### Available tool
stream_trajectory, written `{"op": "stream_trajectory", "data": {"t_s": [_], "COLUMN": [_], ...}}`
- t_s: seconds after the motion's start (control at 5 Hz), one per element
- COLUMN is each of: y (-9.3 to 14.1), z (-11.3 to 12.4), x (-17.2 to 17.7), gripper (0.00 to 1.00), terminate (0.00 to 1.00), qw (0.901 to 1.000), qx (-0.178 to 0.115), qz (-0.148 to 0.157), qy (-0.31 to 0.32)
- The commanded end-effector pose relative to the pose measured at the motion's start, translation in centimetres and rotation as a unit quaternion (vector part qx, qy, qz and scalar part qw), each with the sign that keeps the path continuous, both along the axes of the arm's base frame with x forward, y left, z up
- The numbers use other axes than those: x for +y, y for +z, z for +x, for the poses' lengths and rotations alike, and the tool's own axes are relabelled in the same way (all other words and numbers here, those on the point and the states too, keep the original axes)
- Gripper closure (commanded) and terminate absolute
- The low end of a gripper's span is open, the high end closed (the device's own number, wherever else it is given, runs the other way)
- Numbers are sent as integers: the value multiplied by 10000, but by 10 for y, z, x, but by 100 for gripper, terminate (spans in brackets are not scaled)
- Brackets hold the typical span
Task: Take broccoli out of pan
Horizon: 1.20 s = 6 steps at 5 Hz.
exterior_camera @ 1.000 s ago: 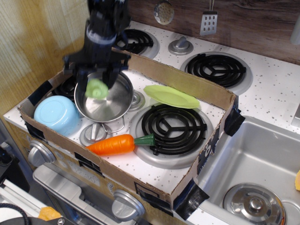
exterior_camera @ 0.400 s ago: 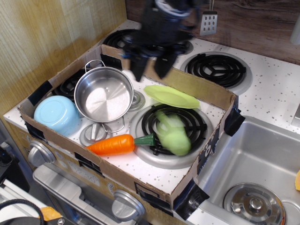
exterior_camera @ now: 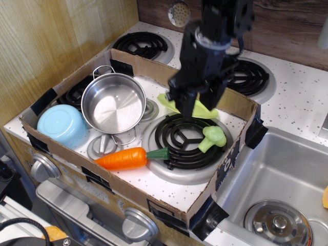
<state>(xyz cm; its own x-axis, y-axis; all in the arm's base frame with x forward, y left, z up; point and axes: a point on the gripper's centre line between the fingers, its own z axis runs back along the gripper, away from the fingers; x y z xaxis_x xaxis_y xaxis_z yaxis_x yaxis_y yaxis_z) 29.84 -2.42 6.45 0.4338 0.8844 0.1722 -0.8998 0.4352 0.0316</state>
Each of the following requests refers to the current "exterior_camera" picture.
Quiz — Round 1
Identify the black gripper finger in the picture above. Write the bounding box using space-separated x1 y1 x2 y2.
199 78 228 111
176 91 197 118

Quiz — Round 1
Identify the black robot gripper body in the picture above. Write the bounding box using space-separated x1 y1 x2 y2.
167 22 237 101

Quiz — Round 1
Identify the light green toy broccoli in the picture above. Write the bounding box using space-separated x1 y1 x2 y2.
198 126 227 153

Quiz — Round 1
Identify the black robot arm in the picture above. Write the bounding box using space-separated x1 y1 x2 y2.
167 1 255 119

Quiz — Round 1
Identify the light green plastic plate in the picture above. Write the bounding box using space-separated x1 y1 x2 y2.
157 93 218 119

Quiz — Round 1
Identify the silver stovetop knob middle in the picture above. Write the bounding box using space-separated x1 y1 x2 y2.
140 99 159 122

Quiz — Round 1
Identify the silver stovetop knob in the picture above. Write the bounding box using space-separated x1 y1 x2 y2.
87 134 122 160
140 99 159 122

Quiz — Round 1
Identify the back right black burner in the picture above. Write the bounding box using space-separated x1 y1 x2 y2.
227 57 277 104

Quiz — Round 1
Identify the black burner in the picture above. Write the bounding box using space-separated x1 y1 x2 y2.
141 113 233 185
227 57 277 104
50 75 93 113
109 32 175 65

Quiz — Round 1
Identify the back left black burner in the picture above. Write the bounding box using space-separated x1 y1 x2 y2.
109 32 175 65

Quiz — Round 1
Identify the hanging metal skimmer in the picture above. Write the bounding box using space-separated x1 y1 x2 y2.
168 1 191 28

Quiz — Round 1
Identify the front right black burner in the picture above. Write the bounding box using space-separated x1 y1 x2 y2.
141 113 233 185

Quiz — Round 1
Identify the small stainless steel pot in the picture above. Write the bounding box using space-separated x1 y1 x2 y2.
81 65 147 146

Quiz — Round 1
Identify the orange toy carrot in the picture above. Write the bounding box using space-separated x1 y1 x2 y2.
94 147 170 171

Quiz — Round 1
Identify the silver stovetop knob front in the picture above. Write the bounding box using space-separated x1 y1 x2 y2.
87 134 122 160

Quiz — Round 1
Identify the stainless steel sink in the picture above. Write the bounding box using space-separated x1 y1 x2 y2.
213 128 327 245

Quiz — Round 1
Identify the front left black burner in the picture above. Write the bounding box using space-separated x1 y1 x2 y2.
50 75 93 113

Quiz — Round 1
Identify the light blue plastic bowl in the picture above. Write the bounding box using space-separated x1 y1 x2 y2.
37 105 87 149

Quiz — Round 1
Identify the silver oven knob right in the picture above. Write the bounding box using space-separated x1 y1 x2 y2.
122 207 159 242

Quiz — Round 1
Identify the silver oven knob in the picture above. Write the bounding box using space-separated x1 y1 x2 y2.
122 207 159 242
30 153 61 183

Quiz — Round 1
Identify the brown cardboard fence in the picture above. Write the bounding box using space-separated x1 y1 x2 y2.
19 48 269 241

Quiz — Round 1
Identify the stainless steel pot lid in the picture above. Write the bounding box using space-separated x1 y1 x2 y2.
243 200 314 245

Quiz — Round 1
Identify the orange object at right edge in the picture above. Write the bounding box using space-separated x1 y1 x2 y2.
322 187 328 209

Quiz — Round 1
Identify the silver oven knob left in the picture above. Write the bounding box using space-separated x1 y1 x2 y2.
30 153 61 183

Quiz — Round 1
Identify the orange object bottom left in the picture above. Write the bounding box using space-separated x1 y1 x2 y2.
45 225 68 242

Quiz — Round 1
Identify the silver oven door handle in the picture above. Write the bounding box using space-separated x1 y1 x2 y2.
36 181 149 245

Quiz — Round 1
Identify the black cable bottom left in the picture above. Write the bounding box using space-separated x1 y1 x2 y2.
0 217 51 246

